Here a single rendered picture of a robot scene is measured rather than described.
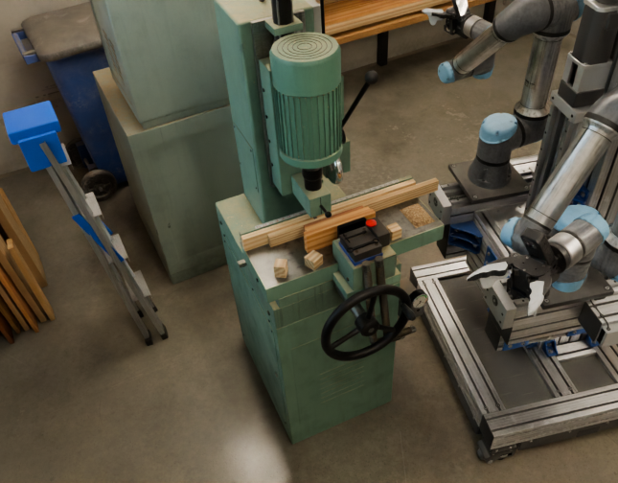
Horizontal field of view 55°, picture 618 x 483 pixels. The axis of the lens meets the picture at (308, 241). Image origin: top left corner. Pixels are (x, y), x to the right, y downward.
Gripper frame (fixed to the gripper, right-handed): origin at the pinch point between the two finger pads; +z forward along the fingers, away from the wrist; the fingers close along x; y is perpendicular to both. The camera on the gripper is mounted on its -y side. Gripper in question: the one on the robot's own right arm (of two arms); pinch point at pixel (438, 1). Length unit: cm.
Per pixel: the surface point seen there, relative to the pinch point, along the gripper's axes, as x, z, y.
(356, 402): -94, -75, 101
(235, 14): -88, -35, -41
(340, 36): 18, 130, 73
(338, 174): -75, -52, 11
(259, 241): -106, -57, 17
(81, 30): -123, 124, 11
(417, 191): -52, -61, 24
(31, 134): -154, 4, -11
